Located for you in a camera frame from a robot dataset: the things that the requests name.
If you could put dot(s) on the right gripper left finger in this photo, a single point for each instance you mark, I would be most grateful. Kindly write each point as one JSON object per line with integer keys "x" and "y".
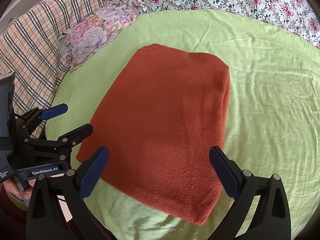
{"x": 45, "y": 219}

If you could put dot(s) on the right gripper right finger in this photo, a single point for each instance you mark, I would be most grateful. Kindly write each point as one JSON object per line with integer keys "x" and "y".
{"x": 271, "y": 219}

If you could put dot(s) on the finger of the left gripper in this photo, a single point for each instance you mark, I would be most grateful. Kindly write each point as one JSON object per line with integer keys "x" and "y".
{"x": 69, "y": 140}
{"x": 32, "y": 119}

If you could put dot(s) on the orange knit sweater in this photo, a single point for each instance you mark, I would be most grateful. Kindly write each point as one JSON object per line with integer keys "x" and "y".
{"x": 159, "y": 119}

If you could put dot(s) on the person left hand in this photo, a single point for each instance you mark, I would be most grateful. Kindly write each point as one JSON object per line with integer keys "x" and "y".
{"x": 12, "y": 187}

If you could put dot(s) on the plaid blanket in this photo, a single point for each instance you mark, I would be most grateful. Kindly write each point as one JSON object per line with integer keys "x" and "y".
{"x": 29, "y": 47}

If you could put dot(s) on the purple floral pillow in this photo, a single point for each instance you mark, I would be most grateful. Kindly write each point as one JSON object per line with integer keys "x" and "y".
{"x": 95, "y": 31}

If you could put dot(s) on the green bed sheet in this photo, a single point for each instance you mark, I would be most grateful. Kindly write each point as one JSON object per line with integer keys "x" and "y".
{"x": 272, "y": 123}

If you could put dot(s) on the black camera box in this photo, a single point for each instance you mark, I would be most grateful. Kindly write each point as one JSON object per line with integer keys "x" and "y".
{"x": 7, "y": 124}

